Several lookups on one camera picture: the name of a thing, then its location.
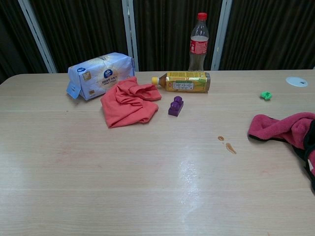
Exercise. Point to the green crumpled object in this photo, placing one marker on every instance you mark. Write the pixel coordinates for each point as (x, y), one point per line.
(266, 95)

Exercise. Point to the blue tissue pack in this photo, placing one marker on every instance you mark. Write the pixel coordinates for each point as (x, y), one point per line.
(98, 78)

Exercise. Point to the brown liquid spill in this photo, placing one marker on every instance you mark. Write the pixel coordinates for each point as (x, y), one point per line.
(230, 147)

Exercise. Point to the purple toy brick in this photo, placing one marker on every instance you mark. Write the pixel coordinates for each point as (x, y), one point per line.
(175, 106)

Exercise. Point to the pink magenta towel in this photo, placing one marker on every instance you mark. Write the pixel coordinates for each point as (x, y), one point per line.
(275, 127)

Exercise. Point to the red label cola bottle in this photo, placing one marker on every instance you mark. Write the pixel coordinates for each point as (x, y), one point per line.
(198, 46)

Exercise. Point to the grey metal frame post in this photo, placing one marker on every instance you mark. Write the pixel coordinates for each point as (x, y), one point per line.
(221, 34)
(130, 34)
(37, 34)

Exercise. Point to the orange cloth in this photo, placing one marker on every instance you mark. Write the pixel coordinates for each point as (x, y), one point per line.
(128, 103)

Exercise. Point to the yellow label tea bottle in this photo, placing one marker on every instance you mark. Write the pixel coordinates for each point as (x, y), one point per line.
(187, 82)

